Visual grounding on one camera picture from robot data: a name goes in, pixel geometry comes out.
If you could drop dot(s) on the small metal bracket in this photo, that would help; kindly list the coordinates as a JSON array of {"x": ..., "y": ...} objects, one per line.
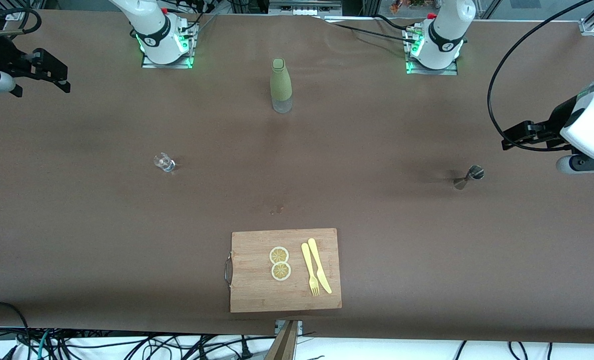
[{"x": 278, "y": 327}]

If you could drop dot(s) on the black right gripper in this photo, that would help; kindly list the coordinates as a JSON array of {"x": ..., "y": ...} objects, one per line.
[{"x": 0, "y": 56}]

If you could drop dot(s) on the aluminium frame profile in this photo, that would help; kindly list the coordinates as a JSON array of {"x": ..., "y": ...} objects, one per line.
[{"x": 302, "y": 7}]

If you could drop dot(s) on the aluminium corner bracket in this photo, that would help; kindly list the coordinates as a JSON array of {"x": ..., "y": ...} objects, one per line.
[
  {"x": 588, "y": 27},
  {"x": 14, "y": 16}
]

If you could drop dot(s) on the clear glass measuring beaker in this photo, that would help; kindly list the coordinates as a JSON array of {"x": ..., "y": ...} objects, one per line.
[{"x": 164, "y": 162}]

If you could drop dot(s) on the yellow plastic fork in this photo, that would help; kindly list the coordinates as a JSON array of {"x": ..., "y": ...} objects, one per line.
[{"x": 308, "y": 265}]

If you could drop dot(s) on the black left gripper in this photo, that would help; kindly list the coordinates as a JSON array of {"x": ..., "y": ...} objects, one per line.
[{"x": 557, "y": 119}]

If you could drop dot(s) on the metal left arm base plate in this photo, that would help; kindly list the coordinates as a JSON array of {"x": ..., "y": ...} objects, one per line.
[{"x": 414, "y": 71}]

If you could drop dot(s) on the brown table cover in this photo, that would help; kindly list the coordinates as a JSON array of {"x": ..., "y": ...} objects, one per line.
[{"x": 76, "y": 225}]

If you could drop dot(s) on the green sleeved glass bottle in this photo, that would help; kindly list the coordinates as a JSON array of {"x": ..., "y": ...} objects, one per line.
[{"x": 280, "y": 85}]

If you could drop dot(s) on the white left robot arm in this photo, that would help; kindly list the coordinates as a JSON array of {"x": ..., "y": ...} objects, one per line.
[{"x": 447, "y": 30}]

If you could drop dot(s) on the small liquid spill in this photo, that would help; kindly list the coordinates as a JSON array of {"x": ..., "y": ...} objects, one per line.
[{"x": 276, "y": 210}]

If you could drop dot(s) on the wooden cutting board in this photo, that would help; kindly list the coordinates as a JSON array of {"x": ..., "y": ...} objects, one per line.
[{"x": 256, "y": 290}]

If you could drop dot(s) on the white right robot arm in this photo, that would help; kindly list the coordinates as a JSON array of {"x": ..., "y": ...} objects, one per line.
[{"x": 151, "y": 25}]

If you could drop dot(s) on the steel double jigger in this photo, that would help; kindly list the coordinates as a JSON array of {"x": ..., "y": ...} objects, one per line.
[{"x": 474, "y": 173}]

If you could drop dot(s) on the wooden post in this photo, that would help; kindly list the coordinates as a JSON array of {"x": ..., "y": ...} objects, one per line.
[{"x": 284, "y": 345}]

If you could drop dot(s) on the yellow lemon slice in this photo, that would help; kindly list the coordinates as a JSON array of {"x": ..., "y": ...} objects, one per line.
[
  {"x": 280, "y": 271},
  {"x": 278, "y": 255}
]

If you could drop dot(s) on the yellow plastic knife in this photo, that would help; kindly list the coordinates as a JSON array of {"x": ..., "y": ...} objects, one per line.
[{"x": 317, "y": 262}]

